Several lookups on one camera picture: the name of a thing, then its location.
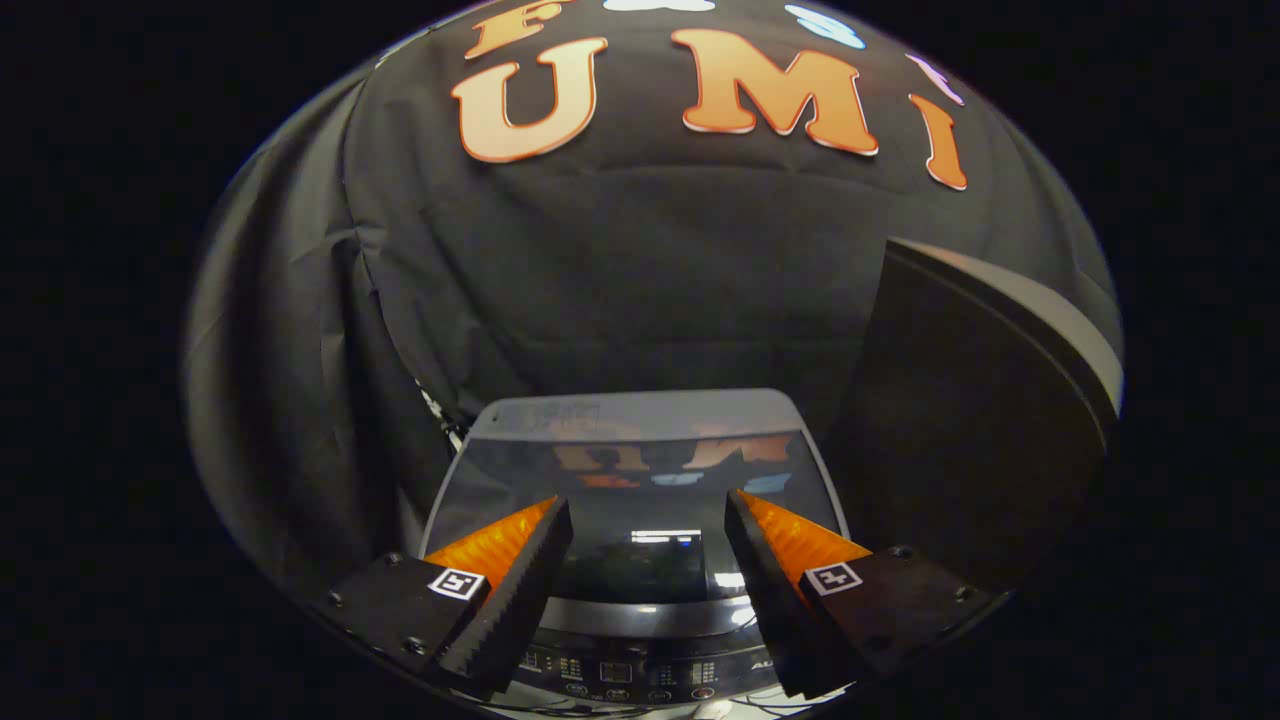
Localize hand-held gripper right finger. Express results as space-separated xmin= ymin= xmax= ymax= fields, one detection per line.
xmin=724 ymin=488 xmax=996 ymax=699

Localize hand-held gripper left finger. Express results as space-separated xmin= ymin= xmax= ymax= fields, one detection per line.
xmin=320 ymin=495 xmax=576 ymax=701

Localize dark glass washing machine lid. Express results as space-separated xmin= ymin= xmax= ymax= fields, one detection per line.
xmin=422 ymin=428 xmax=851 ymax=639

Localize grey top-load washing machine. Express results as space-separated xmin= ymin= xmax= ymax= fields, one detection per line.
xmin=420 ymin=388 xmax=853 ymax=713

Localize black backdrop cloth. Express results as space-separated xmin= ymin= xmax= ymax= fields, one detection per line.
xmin=183 ymin=0 xmax=1123 ymax=601

